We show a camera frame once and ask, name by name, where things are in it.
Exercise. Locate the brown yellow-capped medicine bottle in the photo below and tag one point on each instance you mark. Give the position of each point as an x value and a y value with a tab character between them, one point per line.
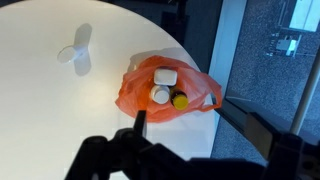
180	101

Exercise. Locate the white round-capped bottle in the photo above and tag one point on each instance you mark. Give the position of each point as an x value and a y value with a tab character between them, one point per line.
160	95

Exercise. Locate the grey rooftop vent unit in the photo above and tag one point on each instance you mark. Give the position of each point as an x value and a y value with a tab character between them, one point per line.
286	45

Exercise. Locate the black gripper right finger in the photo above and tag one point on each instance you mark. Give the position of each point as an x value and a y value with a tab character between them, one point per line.
261	136

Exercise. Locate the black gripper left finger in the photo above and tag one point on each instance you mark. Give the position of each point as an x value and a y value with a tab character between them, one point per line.
140	121

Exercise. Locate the white window sill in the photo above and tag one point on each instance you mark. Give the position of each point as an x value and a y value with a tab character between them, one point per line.
226	46

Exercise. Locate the orange plastic bag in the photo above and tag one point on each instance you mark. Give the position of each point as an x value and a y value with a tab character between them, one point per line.
133	90

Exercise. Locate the white square-capped bottle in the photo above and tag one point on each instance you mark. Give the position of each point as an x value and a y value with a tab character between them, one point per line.
165	76

